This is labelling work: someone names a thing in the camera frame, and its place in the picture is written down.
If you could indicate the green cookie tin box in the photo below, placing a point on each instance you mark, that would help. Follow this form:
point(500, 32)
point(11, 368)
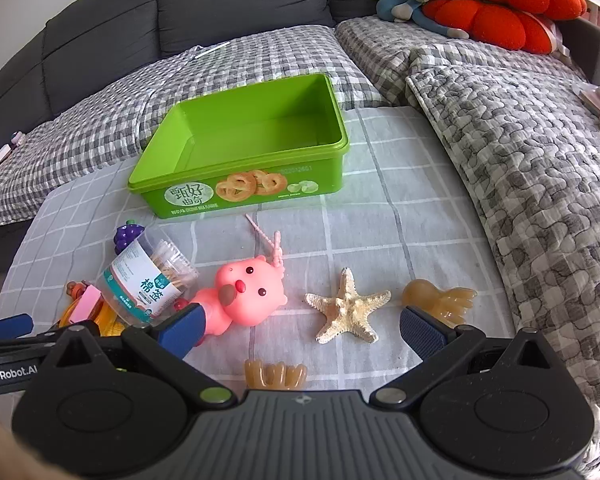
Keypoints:
point(240, 195)

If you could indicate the thin white stick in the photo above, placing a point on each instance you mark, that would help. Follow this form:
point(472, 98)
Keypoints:
point(212, 49)

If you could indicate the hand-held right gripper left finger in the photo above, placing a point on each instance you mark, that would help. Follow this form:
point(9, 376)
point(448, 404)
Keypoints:
point(180, 332)

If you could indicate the orange toy pot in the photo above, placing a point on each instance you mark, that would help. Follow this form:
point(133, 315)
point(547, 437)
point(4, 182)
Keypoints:
point(66, 314)

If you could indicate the red toy figure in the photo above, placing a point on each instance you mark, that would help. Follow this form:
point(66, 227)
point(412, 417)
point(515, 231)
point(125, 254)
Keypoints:
point(76, 289)

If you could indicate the pink toy block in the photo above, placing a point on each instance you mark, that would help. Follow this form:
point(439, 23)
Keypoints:
point(86, 305)

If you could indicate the pink toy pig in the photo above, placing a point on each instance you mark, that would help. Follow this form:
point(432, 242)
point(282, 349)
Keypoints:
point(250, 290)

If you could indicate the purple toy grapes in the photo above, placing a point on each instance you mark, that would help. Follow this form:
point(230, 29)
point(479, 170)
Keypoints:
point(127, 235)

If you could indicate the beige starfish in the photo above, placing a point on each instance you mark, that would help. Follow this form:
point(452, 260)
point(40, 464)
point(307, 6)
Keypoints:
point(347, 307)

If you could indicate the grey patterned quilt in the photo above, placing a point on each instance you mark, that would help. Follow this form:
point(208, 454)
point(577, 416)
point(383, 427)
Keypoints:
point(530, 185)

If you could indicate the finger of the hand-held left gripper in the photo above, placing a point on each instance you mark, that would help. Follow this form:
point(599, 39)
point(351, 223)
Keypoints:
point(7, 326)

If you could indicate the thin book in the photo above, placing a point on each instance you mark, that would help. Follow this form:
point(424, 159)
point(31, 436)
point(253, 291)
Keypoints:
point(3, 155)

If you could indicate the grey checked blanket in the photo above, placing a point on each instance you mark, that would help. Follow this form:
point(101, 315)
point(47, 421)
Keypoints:
point(105, 110)
point(380, 45)

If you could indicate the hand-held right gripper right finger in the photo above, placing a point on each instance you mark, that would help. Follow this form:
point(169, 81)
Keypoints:
point(422, 332)

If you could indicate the small pink white item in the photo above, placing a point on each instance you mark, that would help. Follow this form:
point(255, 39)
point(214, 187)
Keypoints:
point(17, 138)

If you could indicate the dark grey sofa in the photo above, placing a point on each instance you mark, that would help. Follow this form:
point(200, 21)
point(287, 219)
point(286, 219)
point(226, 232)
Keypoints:
point(230, 0)

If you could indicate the clear cotton swab jar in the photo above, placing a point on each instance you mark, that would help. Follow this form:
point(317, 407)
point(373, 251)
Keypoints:
point(140, 280)

